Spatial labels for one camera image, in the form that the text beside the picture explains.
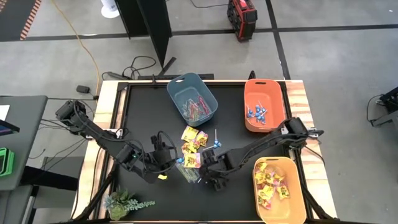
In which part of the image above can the black floor cable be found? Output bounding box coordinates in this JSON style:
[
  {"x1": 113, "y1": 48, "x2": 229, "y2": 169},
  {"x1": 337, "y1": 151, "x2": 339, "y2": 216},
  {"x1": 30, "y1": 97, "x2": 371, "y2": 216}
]
[{"x1": 121, "y1": 55, "x2": 157, "y2": 79}]

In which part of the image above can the yellow cable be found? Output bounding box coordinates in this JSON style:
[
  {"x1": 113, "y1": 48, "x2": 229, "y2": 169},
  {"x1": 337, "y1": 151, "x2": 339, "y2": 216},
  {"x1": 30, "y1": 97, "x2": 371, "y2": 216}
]
[{"x1": 50, "y1": 0, "x2": 101, "y2": 96}]

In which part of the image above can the dark tablet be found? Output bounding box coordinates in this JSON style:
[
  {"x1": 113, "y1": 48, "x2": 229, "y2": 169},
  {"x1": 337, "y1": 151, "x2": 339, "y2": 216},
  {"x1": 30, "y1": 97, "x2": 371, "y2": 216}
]
[{"x1": 0, "y1": 119, "x2": 21, "y2": 136}]

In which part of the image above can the black mat striped edge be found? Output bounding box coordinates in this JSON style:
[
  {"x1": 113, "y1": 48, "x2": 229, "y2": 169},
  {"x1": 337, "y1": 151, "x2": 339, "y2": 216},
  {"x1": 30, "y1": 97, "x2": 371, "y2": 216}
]
[{"x1": 0, "y1": 0, "x2": 43, "y2": 42}]

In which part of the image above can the orange plastic bin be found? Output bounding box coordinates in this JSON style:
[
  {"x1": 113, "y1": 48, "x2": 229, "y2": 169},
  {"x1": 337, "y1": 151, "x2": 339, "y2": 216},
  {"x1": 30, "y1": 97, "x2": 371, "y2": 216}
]
[{"x1": 243, "y1": 78, "x2": 286, "y2": 133}]

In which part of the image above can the black table frame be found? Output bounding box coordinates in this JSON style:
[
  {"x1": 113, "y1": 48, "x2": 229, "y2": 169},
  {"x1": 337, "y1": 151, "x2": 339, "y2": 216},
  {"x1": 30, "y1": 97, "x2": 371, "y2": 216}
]
[{"x1": 109, "y1": 80, "x2": 295, "y2": 223}]

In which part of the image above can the yellow plastic bin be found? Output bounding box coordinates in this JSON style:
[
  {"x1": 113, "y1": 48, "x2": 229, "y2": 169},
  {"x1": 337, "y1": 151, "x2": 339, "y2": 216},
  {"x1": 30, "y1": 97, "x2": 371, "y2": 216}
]
[{"x1": 252, "y1": 156, "x2": 308, "y2": 224}]

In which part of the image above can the green tray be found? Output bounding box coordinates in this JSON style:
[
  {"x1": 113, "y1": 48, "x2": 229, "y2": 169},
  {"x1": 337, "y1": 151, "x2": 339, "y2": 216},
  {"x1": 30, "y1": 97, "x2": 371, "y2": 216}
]
[{"x1": 0, "y1": 147, "x2": 16, "y2": 178}]

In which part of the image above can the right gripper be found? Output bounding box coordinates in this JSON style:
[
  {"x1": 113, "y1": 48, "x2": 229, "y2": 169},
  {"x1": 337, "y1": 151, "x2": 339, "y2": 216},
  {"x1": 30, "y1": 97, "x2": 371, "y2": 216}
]
[{"x1": 200, "y1": 148, "x2": 234, "y2": 192}]

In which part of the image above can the black equipment stand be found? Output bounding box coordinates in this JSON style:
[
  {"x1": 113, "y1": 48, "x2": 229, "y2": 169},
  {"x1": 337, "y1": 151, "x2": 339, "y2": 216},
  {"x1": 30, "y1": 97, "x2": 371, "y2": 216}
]
[{"x1": 366, "y1": 86, "x2": 398, "y2": 128}]

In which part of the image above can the white paper sheet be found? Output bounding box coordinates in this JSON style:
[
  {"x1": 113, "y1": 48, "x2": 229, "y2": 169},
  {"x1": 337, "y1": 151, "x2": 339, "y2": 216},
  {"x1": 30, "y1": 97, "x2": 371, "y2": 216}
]
[{"x1": 0, "y1": 105, "x2": 11, "y2": 122}]

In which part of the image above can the black partition foot bar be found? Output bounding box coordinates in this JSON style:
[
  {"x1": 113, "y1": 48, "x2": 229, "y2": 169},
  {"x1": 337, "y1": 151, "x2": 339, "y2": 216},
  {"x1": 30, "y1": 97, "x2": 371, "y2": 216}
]
[{"x1": 137, "y1": 73, "x2": 215, "y2": 81}]

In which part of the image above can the black partition panel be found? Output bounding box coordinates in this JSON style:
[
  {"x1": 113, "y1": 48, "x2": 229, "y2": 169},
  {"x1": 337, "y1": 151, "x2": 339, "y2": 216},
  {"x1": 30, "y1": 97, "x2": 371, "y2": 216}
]
[{"x1": 114, "y1": 0, "x2": 177, "y2": 77}]

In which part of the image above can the artificial succulent plant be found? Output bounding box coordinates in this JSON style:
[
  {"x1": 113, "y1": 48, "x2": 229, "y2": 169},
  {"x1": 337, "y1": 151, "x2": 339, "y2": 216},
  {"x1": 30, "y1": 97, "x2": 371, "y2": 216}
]
[{"x1": 103, "y1": 185, "x2": 157, "y2": 222}]

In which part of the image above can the black power strip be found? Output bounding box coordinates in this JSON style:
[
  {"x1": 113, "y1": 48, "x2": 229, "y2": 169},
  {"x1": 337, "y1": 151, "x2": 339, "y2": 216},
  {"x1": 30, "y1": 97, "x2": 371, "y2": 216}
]
[{"x1": 101, "y1": 71, "x2": 133, "y2": 81}]

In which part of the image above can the red candy stick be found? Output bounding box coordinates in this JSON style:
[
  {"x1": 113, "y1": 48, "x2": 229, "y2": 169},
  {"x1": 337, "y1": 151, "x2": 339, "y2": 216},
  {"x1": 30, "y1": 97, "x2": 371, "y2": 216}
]
[{"x1": 197, "y1": 95, "x2": 212, "y2": 115}]

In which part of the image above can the grey side table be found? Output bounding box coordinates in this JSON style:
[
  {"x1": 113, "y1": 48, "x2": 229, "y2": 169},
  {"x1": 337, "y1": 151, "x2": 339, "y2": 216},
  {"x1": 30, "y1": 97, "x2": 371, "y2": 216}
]
[{"x1": 0, "y1": 95, "x2": 49, "y2": 191}]

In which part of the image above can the blue-grey plastic bin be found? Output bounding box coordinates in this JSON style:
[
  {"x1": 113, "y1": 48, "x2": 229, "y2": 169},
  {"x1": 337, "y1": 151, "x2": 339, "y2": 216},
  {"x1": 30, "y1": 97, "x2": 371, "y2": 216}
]
[{"x1": 166, "y1": 72, "x2": 219, "y2": 128}]

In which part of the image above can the red black power station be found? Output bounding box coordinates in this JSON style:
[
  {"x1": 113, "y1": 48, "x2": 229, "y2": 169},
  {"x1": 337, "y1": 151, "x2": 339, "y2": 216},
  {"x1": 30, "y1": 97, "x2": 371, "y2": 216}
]
[{"x1": 226, "y1": 0, "x2": 259, "y2": 43}]

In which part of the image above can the white fan base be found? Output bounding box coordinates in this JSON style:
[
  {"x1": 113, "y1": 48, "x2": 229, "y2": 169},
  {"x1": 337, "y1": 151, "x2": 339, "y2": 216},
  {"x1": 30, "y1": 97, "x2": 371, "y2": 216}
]
[{"x1": 99, "y1": 0, "x2": 121, "y2": 19}]

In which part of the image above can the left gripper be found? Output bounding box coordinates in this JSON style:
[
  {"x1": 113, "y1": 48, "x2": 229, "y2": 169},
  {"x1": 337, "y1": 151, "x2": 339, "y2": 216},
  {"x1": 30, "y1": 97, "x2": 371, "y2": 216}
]
[{"x1": 143, "y1": 133, "x2": 178, "y2": 184}]

